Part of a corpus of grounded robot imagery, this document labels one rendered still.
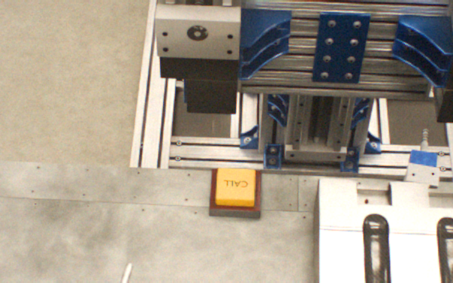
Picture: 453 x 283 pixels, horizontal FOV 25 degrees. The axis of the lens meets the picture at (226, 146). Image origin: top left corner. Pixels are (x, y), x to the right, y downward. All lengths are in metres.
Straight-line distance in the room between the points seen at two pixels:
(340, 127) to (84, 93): 0.91
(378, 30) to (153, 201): 0.50
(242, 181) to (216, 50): 0.22
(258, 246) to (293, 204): 0.10
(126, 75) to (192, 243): 1.34
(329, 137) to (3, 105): 1.01
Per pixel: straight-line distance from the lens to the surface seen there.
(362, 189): 1.55
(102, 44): 2.94
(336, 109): 2.14
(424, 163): 1.63
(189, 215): 1.59
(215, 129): 2.45
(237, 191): 1.57
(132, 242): 1.56
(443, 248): 1.50
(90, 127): 2.74
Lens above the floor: 2.12
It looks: 52 degrees down
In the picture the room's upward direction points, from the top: 2 degrees clockwise
